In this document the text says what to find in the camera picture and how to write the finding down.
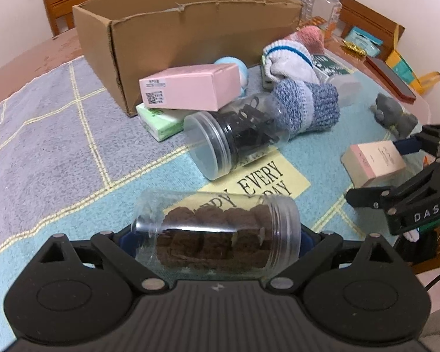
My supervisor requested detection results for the wooden chair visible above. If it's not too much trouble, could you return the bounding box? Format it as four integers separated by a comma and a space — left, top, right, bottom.
339, 0, 406, 59
42, 0, 118, 37

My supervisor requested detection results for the pink knit sock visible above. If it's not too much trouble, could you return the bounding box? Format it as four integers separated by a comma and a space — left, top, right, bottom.
284, 26, 327, 56

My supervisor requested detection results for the large clear jar black lid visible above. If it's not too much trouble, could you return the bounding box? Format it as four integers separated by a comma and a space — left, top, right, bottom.
301, 0, 343, 41

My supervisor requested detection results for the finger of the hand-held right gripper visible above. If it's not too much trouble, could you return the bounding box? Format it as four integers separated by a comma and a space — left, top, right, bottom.
393, 124, 440, 160
346, 156, 440, 213

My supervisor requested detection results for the pink rectangular box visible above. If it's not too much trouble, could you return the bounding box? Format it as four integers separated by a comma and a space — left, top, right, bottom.
138, 63, 243, 111

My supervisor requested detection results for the dark green packet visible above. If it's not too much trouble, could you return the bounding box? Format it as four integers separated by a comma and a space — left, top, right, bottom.
311, 54, 351, 78

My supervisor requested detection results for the green tissue pack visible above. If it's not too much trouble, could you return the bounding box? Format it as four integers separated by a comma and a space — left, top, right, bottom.
136, 103, 186, 142

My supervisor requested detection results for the clear jar of brown cookies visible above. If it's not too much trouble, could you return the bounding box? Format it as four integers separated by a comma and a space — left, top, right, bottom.
131, 189, 302, 279

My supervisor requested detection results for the brown cardboard box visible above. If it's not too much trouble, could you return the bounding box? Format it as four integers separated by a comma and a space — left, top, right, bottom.
72, 0, 304, 118

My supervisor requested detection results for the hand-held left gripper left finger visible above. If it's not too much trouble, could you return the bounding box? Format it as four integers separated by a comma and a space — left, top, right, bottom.
38, 232, 166, 294

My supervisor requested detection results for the grey plush toy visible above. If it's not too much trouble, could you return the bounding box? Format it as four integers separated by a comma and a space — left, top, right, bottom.
368, 93, 419, 136

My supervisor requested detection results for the blue checkered mat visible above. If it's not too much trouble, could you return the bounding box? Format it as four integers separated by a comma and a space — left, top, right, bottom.
0, 57, 431, 275

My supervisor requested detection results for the small cream box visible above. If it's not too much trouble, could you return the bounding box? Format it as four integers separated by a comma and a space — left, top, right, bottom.
341, 140, 407, 187

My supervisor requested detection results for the gold ornament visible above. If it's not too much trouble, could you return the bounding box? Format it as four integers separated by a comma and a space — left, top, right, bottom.
340, 42, 367, 56

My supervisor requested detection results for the black case with red edge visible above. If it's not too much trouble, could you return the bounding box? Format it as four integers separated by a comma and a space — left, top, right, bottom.
364, 56, 417, 100

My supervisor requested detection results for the light blue round toy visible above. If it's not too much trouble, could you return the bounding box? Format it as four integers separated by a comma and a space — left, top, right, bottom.
214, 57, 249, 98

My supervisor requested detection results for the clear jar of black clips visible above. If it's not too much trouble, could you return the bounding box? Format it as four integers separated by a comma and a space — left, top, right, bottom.
183, 93, 285, 181

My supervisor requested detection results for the white sock with blue stripes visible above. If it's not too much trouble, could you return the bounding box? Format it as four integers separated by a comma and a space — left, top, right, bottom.
262, 40, 320, 85

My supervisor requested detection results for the yellow and teal box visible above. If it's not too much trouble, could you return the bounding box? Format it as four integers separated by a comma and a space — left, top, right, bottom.
385, 49, 440, 94

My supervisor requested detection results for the teal packet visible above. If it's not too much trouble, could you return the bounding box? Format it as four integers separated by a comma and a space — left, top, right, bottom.
343, 27, 384, 58

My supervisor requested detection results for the blue knit sock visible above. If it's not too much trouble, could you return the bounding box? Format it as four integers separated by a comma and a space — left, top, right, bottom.
271, 79, 341, 133

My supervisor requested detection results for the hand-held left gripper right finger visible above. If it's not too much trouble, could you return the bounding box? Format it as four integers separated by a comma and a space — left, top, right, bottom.
267, 226, 402, 295

